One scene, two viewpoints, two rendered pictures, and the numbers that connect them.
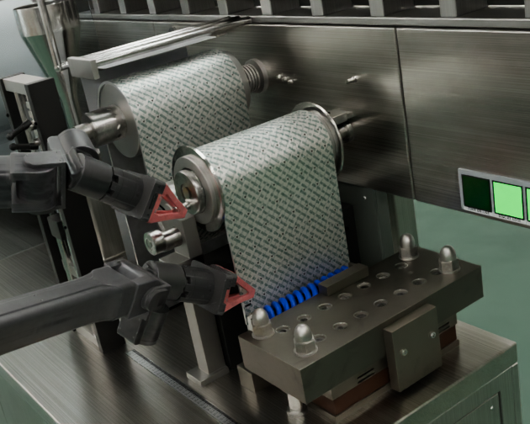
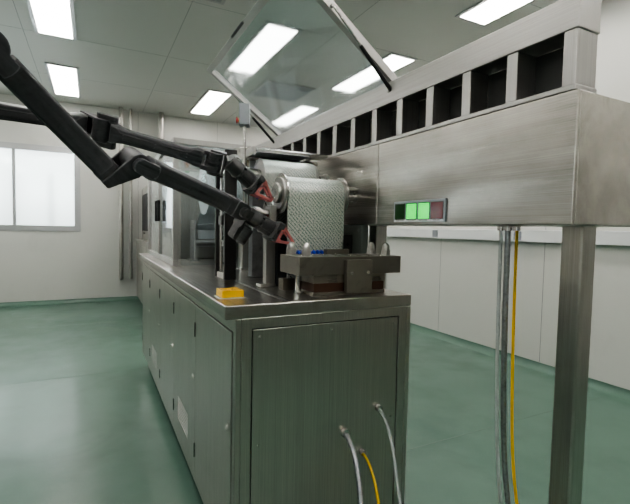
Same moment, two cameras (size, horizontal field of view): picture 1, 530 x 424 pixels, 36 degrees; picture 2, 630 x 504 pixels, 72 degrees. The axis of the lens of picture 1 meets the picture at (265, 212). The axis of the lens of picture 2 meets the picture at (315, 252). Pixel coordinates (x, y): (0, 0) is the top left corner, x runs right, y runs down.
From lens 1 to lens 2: 0.67 m
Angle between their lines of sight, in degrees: 19
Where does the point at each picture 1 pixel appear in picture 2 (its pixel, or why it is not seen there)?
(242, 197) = (298, 197)
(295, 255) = (317, 235)
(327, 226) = (335, 229)
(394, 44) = (377, 151)
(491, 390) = (394, 312)
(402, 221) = not seen: hidden behind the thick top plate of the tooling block
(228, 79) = (310, 172)
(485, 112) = (407, 172)
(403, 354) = (351, 273)
